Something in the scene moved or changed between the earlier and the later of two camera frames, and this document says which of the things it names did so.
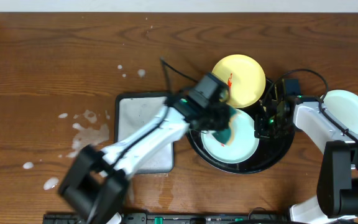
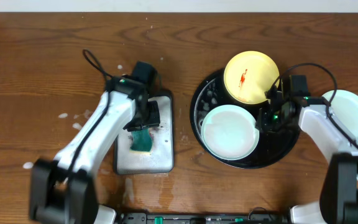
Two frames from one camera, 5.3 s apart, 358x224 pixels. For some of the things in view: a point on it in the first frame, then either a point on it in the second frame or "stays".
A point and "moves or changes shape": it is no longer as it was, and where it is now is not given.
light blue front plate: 245,142 stays
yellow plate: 248,78 moves or changes shape
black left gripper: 217,117 → 142,125
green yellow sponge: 225,136 moves or changes shape
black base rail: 200,218 stays
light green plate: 350,111 stays
